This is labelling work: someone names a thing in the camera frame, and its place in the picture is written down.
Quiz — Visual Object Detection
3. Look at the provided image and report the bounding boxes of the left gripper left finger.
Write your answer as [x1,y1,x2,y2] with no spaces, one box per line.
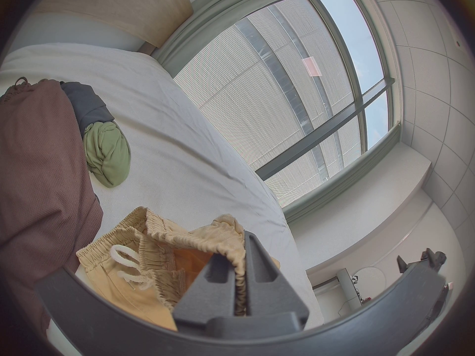
[172,254,238,328]

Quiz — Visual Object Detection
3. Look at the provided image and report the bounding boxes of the bed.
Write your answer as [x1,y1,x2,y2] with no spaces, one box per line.
[0,0,323,348]

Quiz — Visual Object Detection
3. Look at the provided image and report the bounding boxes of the black garment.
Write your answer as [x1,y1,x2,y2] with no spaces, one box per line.
[59,81,115,140]

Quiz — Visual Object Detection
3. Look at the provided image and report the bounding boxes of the window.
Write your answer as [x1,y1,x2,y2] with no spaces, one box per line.
[172,0,396,214]

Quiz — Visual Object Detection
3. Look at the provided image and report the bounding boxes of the brown shorts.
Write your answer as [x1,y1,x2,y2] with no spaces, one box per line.
[0,77,104,333]

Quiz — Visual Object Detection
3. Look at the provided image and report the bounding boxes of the grey-green curtain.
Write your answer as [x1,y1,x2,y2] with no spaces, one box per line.
[280,119,405,225]
[150,0,360,79]

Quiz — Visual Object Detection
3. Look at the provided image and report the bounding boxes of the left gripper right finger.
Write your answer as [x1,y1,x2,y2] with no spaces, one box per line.
[243,230,310,322]

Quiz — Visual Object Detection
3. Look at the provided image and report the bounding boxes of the tan shorts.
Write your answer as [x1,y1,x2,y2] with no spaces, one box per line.
[76,206,281,333]

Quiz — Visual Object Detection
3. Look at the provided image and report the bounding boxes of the green garment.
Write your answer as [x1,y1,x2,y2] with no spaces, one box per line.
[82,120,131,189]

